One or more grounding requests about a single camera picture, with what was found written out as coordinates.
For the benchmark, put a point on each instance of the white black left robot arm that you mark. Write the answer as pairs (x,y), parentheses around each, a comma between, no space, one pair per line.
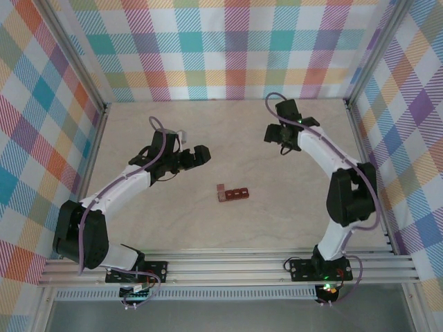
(117,188)

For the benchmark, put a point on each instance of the aluminium left frame post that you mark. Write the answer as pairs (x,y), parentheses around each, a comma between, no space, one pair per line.
(73,52)

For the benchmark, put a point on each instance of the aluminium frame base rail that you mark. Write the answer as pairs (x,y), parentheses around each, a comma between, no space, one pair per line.
(225,269)

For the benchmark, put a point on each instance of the aluminium right side rail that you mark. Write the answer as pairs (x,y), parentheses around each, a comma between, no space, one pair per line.
(358,138)

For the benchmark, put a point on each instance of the aluminium left side rail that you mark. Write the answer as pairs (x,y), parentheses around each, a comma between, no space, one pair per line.
(98,133)

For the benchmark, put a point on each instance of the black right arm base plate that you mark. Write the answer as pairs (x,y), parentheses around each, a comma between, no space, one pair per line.
(301,269)

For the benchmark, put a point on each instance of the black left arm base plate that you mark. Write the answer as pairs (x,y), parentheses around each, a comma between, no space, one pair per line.
(155,271)

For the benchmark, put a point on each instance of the aluminium frame post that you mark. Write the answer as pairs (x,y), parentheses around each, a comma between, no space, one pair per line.
(375,52)
(73,52)

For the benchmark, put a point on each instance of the red-brown block piece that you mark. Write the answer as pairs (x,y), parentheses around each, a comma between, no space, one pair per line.
(235,194)

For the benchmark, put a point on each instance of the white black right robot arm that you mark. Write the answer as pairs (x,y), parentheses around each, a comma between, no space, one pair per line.
(349,197)

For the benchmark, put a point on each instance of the aluminium right frame post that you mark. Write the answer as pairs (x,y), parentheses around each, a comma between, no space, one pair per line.
(375,52)

